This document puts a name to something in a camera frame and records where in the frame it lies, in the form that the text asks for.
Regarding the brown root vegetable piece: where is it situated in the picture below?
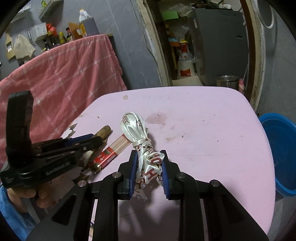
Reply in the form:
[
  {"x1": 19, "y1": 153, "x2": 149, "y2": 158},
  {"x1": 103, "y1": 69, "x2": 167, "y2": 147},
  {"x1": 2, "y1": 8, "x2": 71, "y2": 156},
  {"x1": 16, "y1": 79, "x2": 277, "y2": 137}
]
[{"x1": 88, "y1": 125, "x2": 112, "y2": 165}]

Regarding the red cigarette pack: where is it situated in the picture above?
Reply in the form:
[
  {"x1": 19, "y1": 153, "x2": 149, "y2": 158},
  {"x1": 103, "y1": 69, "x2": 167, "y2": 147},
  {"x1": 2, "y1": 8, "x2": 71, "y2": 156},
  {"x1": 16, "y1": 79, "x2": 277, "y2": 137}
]
[{"x1": 92, "y1": 134, "x2": 131, "y2": 174}]

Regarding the person's left hand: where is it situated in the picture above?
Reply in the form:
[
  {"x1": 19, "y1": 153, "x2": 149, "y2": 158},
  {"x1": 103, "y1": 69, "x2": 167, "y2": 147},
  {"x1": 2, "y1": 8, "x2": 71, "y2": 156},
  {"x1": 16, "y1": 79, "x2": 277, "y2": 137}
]
[{"x1": 7, "y1": 178, "x2": 71, "y2": 213}]

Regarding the red checked cloth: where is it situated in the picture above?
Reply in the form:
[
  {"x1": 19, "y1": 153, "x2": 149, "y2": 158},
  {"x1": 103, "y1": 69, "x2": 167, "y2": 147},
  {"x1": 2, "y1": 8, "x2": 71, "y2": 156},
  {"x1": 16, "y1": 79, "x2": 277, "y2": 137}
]
[{"x1": 1, "y1": 35, "x2": 127, "y2": 164}]

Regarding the pink foam table mat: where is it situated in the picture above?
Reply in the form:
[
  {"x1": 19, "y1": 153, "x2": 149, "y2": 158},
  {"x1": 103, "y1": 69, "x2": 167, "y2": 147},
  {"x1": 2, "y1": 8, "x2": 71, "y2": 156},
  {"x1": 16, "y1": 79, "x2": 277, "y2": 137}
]
[{"x1": 72, "y1": 86, "x2": 275, "y2": 232}]

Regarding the beige hanging rag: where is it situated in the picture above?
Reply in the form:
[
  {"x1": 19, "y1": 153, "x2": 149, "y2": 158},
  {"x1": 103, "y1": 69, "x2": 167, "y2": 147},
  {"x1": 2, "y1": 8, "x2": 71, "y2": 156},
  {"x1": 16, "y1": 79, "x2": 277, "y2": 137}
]
[{"x1": 14, "y1": 34, "x2": 36, "y2": 59}]

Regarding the blue plastic bucket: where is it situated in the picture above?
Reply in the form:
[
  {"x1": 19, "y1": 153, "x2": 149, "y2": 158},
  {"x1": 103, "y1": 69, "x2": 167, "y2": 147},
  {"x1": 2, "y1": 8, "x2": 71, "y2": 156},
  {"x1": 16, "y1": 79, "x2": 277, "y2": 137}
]
[{"x1": 259, "y1": 113, "x2": 295, "y2": 197}]

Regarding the large dark liquid bottle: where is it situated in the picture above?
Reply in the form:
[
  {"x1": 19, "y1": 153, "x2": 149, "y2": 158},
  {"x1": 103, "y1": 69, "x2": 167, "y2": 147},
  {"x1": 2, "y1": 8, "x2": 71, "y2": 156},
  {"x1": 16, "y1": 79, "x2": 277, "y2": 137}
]
[{"x1": 79, "y1": 9, "x2": 99, "y2": 38}]

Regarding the pink bottle on floor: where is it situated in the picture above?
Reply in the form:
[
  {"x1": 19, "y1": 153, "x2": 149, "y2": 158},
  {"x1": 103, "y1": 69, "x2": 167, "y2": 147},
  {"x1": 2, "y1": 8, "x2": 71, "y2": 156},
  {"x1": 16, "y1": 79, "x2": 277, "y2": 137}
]
[{"x1": 238, "y1": 78, "x2": 245, "y2": 95}]

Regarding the stainless steel pot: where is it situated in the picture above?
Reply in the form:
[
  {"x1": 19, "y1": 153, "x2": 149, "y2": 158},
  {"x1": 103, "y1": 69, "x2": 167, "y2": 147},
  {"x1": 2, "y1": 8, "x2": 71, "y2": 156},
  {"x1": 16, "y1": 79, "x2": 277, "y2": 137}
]
[{"x1": 216, "y1": 75, "x2": 239, "y2": 90}]

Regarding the green plastic box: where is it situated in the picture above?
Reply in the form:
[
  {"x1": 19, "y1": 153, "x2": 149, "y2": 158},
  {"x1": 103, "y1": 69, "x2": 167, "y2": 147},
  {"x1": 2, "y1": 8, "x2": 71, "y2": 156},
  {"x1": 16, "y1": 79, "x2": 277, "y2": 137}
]
[{"x1": 161, "y1": 11, "x2": 179, "y2": 21}]

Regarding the grey metal cabinet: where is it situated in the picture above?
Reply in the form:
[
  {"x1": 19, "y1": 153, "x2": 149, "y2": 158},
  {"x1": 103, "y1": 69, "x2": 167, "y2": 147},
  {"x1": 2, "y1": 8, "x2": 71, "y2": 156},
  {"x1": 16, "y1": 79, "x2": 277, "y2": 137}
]
[{"x1": 188, "y1": 9, "x2": 248, "y2": 86}]

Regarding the grey wall shelf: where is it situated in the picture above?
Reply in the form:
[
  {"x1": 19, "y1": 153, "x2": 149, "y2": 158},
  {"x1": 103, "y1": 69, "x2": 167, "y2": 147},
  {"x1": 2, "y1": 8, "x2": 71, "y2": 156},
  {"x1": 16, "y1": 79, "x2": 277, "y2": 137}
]
[{"x1": 39, "y1": 0, "x2": 64, "y2": 22}]

